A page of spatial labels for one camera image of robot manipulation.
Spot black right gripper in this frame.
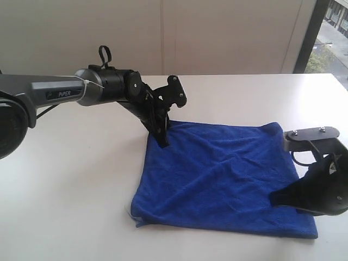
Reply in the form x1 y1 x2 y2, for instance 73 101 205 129
269 154 347 216

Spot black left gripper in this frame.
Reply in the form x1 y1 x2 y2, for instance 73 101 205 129
116 92 171 148

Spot blue microfiber towel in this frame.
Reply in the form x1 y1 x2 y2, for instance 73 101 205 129
130 121 318 239

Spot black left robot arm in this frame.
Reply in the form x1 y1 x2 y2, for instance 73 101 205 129
1 68 170 158

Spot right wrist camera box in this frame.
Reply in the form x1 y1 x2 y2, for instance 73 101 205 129
283 126 340 154

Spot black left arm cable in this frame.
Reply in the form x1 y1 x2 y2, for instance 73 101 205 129
35 45 113 120

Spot dark window frame post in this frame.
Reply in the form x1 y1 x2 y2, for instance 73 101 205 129
293 0 330 74

